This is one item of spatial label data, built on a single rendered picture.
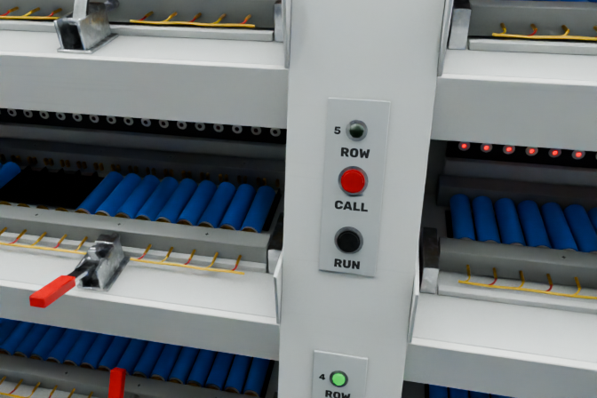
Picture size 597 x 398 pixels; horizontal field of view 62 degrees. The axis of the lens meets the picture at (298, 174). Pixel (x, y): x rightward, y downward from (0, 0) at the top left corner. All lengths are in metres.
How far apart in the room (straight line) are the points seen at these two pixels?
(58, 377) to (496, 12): 0.53
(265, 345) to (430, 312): 0.13
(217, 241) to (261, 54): 0.16
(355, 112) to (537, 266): 0.20
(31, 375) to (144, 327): 0.21
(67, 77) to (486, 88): 0.29
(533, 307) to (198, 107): 0.29
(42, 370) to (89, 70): 0.35
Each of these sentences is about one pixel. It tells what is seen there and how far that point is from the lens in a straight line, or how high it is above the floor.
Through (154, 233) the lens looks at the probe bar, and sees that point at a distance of 0.45.
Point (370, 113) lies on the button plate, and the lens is 0.32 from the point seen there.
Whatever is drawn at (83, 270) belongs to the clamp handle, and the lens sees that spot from 0.43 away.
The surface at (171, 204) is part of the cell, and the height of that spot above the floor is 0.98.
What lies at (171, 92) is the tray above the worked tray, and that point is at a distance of 0.36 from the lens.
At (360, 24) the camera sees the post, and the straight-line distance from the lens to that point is 0.32.
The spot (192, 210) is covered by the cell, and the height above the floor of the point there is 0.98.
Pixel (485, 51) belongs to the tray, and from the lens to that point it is 0.37.
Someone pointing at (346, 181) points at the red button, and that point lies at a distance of 0.33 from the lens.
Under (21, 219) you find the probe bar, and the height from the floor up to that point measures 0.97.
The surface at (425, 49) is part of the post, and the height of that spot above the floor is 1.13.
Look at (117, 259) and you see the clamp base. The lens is 0.45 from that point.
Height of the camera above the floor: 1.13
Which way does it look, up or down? 15 degrees down
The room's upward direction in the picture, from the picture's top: 2 degrees clockwise
